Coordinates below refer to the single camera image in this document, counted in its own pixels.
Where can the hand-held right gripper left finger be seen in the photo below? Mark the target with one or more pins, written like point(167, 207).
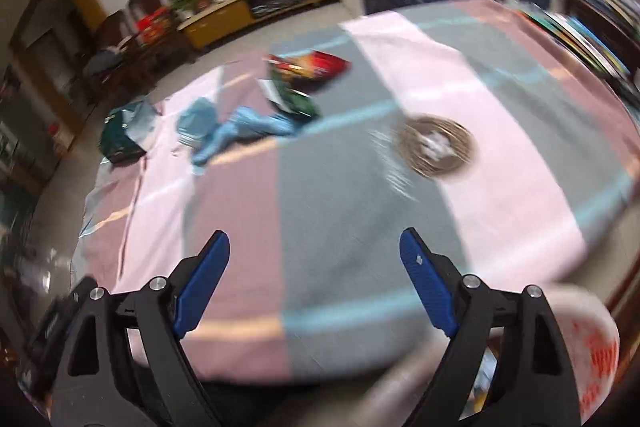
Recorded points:
point(202, 287)

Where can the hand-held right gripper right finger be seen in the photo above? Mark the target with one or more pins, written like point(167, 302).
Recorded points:
point(427, 287)

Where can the pink grey striped blanket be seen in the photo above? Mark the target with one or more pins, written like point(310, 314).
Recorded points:
point(340, 207)

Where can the light blue cloth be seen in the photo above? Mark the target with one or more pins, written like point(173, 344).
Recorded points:
point(250, 127)

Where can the red and white container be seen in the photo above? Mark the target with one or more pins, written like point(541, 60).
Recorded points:
point(55, 137)

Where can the green snack packet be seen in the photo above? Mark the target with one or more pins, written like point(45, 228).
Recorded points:
point(295, 102)

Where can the dark wooden chair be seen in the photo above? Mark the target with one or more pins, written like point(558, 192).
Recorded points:
point(107, 62)
point(145, 2)

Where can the red snack packet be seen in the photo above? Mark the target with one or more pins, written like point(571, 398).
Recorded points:
point(320, 64)

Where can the yellow wooden TV cabinet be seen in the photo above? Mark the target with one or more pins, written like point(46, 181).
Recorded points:
point(215, 24)

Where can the red gift box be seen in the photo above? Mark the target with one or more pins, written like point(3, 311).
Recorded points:
point(152, 24)

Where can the row of books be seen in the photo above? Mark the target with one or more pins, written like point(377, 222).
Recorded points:
point(585, 42)

